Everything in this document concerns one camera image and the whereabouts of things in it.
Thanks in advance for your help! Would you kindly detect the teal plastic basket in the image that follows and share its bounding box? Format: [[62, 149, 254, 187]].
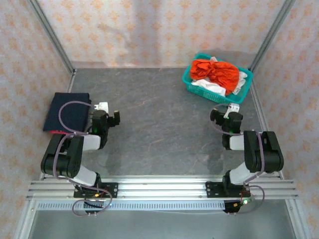
[[181, 52, 254, 105]]

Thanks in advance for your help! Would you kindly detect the orange t-shirt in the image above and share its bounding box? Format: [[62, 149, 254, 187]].
[[189, 59, 240, 97]]

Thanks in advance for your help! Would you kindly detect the white t-shirt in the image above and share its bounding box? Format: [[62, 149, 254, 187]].
[[190, 56, 249, 97]]

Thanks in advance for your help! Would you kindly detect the folded navy t-shirt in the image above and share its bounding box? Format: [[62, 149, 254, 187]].
[[42, 92, 92, 133]]

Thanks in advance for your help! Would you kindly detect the aluminium table edge rail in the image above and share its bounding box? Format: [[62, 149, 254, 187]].
[[39, 71, 76, 180], [250, 72, 285, 180]]

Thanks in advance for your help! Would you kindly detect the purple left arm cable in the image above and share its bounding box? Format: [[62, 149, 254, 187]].
[[53, 100, 114, 218]]

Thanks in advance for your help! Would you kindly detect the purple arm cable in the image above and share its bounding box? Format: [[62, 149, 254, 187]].
[[210, 103, 266, 216], [53, 100, 114, 218]]

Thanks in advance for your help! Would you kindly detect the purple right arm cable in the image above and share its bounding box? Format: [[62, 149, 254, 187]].
[[210, 103, 266, 216]]

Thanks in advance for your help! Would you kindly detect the small controller board with wires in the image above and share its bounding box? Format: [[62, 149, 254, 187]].
[[83, 192, 113, 208], [234, 195, 256, 208]]

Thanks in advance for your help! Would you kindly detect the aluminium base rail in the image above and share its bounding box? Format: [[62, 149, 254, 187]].
[[26, 175, 299, 201]]

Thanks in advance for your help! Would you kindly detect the grey slotted cable duct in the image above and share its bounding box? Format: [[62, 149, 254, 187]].
[[36, 201, 226, 211]]

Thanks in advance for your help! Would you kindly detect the aluminium frame post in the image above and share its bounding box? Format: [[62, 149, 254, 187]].
[[248, 0, 297, 73], [26, 0, 76, 75]]

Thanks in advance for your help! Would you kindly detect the aluminium frame leg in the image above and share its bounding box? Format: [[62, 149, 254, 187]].
[[13, 200, 38, 239], [285, 199, 309, 239]]

